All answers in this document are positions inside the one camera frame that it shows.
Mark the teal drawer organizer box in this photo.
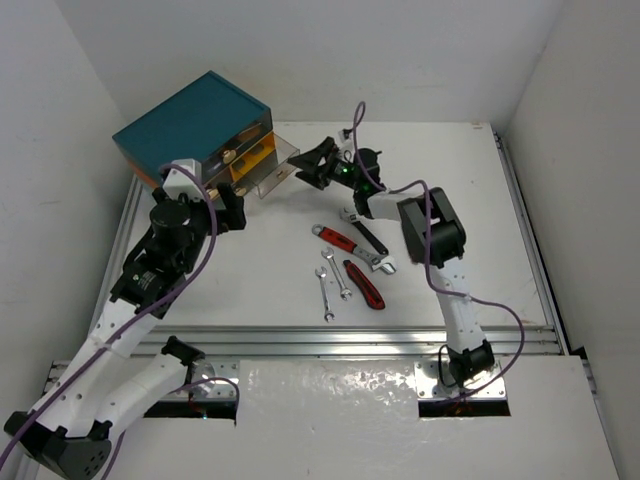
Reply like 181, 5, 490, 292
113, 71, 275, 188

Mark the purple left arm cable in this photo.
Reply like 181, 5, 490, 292
0, 163, 221, 480

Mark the transparent brown drawer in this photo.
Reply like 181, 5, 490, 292
230, 132, 300, 199

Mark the white foam cover panel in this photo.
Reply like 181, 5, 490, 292
239, 359, 418, 425

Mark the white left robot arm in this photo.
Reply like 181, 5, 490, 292
4, 183, 246, 479

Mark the small silver open-end wrench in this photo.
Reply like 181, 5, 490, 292
315, 267, 335, 322

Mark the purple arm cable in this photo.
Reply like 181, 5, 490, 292
0, 163, 221, 480
349, 101, 526, 401

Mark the aluminium table edge rail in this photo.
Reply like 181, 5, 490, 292
139, 324, 569, 359

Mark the black handled adjustable wrench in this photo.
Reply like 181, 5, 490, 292
339, 208, 389, 255

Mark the red handled adjustable wrench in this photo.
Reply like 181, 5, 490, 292
311, 224, 397, 275

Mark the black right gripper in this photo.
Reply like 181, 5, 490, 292
289, 136, 363, 191

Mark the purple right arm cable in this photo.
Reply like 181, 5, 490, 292
349, 101, 526, 401

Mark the red black utility knife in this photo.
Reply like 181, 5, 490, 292
343, 260, 386, 310

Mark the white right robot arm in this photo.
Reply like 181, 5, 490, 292
287, 132, 495, 389

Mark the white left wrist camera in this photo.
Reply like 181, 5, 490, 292
160, 159, 204, 201

